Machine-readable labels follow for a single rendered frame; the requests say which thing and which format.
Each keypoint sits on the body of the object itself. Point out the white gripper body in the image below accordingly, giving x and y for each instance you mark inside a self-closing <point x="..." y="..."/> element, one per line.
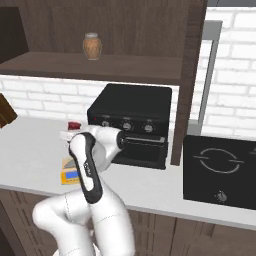
<point x="65" y="135"/>

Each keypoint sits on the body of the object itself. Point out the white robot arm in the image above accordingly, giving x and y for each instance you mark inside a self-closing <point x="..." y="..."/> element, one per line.
<point x="106" y="213"/>

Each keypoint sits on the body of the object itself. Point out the small red container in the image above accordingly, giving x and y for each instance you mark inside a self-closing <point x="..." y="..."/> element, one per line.
<point x="73" y="125"/>

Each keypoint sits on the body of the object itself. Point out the toaster oven knob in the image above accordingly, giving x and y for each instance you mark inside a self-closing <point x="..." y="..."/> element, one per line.
<point x="148" y="127"/>
<point x="105" y="123"/>
<point x="126" y="126"/>

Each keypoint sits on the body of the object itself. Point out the black toaster oven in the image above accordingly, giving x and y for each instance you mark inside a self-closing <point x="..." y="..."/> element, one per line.
<point x="133" y="101"/>

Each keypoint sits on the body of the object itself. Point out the dark wooden shelf unit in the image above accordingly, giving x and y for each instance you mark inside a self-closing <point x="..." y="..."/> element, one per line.
<point x="100" y="65"/>

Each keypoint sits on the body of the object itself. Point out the brown ceramic jar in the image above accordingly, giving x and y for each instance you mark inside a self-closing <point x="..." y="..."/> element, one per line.
<point x="91" y="46"/>

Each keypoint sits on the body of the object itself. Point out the wooden base cupboards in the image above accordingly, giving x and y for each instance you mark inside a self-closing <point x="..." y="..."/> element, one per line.
<point x="186" y="236"/>

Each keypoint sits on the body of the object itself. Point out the black induction hob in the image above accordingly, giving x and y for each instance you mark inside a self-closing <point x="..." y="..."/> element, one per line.
<point x="220" y="170"/>

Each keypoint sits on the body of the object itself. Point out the grey range hood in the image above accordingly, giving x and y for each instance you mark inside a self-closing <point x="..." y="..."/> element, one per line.
<point x="210" y="66"/>

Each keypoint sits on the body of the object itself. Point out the hob knob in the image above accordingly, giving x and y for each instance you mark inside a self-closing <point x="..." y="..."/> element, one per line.
<point x="221" y="196"/>

